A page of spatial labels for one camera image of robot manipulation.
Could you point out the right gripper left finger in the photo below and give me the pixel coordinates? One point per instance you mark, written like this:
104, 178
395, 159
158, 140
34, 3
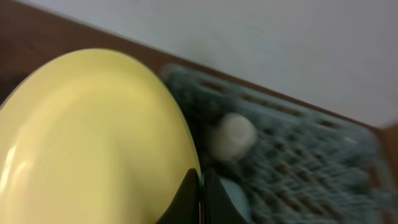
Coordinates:
185, 206

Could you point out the yellow plate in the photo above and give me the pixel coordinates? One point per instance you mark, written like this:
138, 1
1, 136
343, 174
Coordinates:
92, 136

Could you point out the grey dishwasher rack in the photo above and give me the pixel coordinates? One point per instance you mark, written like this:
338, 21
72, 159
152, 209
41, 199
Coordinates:
305, 166

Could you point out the light blue bowl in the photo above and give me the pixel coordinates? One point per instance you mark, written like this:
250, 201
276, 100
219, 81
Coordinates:
238, 198

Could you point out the pale green cup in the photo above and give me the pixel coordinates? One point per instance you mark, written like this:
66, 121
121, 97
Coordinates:
232, 138

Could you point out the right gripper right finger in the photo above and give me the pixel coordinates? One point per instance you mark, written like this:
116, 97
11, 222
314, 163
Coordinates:
218, 207

